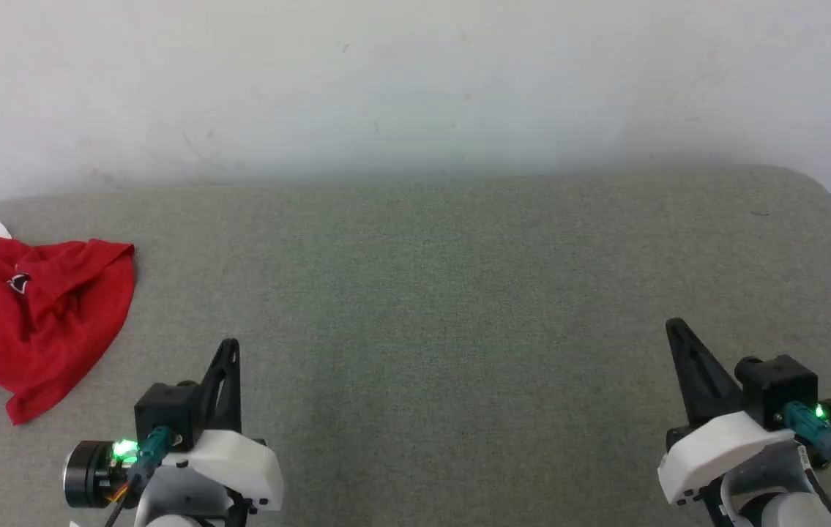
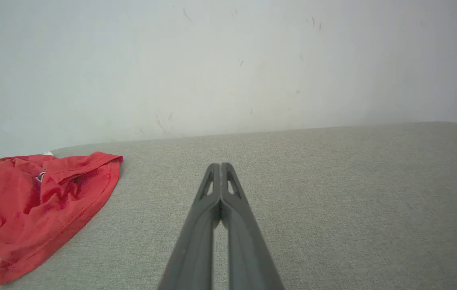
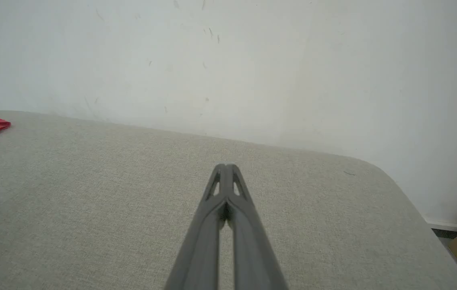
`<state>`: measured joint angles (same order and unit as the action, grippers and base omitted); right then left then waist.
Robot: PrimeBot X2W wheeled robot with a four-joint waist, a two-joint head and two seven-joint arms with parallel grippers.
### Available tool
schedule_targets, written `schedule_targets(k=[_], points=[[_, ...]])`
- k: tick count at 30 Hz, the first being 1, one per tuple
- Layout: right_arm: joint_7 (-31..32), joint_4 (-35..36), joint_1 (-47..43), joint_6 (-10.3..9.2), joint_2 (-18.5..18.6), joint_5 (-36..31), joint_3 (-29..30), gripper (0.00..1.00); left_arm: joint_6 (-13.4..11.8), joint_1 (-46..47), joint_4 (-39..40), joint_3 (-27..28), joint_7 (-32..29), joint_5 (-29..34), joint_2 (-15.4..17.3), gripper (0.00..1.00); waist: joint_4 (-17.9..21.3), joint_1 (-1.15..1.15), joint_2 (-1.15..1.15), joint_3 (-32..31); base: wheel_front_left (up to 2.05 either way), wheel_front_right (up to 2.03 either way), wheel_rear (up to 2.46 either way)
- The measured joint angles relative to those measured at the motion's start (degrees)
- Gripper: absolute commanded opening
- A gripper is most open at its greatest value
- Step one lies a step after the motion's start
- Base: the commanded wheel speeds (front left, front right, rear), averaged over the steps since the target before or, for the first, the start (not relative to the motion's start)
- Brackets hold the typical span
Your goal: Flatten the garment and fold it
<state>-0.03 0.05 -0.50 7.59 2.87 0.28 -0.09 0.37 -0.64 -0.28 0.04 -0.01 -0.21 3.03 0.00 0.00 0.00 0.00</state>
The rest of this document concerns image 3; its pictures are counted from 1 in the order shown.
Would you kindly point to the grey fabric sofa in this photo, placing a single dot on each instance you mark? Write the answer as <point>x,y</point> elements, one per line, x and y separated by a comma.
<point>131,209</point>

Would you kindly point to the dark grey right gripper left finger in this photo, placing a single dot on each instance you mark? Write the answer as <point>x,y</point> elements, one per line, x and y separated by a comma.
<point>202,249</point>

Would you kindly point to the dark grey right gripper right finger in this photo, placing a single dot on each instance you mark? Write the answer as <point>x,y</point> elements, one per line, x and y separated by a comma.
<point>252,249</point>

